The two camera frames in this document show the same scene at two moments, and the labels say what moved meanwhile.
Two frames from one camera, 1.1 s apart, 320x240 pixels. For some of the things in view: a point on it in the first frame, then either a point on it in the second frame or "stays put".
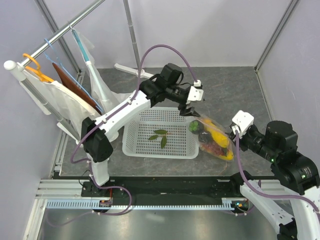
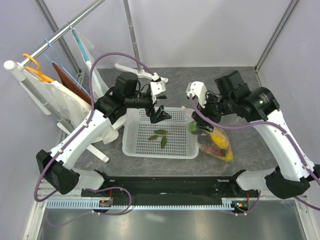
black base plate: [164, 190] stays put
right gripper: [241, 139] to [201, 122]
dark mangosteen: [205, 137] stays put
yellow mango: [220, 137] stays put
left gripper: [189, 112] to [157, 116]
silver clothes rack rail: [32, 57] stays put
